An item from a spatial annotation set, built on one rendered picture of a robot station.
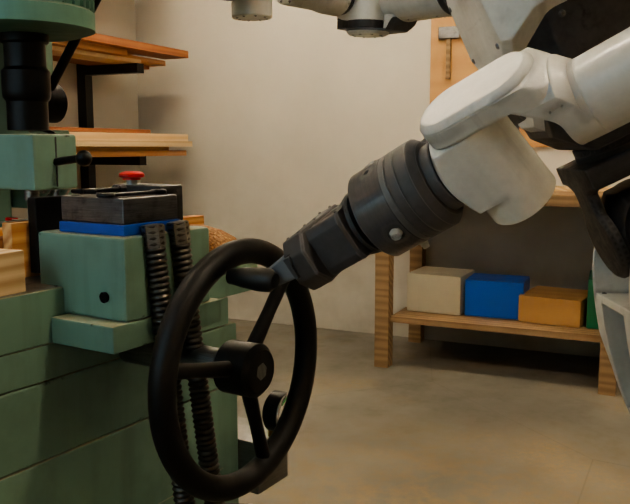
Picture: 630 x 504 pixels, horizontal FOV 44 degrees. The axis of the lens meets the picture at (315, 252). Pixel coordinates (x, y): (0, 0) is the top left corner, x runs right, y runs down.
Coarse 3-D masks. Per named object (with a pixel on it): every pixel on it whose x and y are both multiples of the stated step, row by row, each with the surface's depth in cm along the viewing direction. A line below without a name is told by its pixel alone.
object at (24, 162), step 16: (0, 144) 99; (16, 144) 97; (32, 144) 96; (48, 144) 98; (64, 144) 100; (0, 160) 99; (16, 160) 98; (32, 160) 96; (48, 160) 98; (0, 176) 100; (16, 176) 98; (32, 176) 96; (48, 176) 98; (64, 176) 100; (32, 192) 101
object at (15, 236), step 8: (8, 224) 91; (16, 224) 91; (24, 224) 92; (8, 232) 91; (16, 232) 91; (24, 232) 92; (8, 240) 91; (16, 240) 91; (24, 240) 92; (8, 248) 91; (16, 248) 91; (24, 248) 92; (24, 256) 92; (24, 264) 92
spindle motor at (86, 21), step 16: (0, 0) 90; (16, 0) 91; (32, 0) 91; (48, 0) 93; (64, 0) 94; (80, 0) 97; (0, 16) 91; (16, 16) 91; (32, 16) 92; (48, 16) 92; (64, 16) 94; (80, 16) 96; (48, 32) 98; (64, 32) 98; (80, 32) 99
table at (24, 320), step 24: (48, 288) 86; (216, 288) 110; (240, 288) 115; (0, 312) 80; (24, 312) 83; (48, 312) 85; (216, 312) 95; (0, 336) 80; (24, 336) 83; (48, 336) 85; (72, 336) 84; (96, 336) 82; (120, 336) 82; (144, 336) 85
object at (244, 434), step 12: (240, 420) 125; (240, 432) 120; (240, 444) 117; (252, 444) 116; (240, 456) 117; (252, 456) 116; (240, 468) 118; (276, 468) 120; (276, 480) 120; (252, 492) 117
